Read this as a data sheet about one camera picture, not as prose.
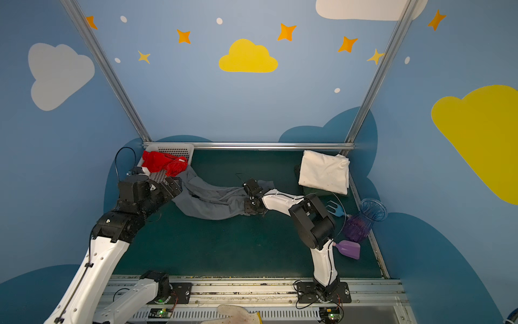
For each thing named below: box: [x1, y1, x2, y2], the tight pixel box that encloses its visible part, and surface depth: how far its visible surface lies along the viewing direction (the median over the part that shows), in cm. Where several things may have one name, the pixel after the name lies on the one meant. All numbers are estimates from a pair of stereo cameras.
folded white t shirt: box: [298, 149, 351, 196], surface depth 106 cm
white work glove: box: [201, 304, 262, 324], surface depth 71 cm
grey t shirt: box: [171, 166, 275, 221], surface depth 98 cm
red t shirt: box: [141, 150, 189, 178], surface depth 104 cm
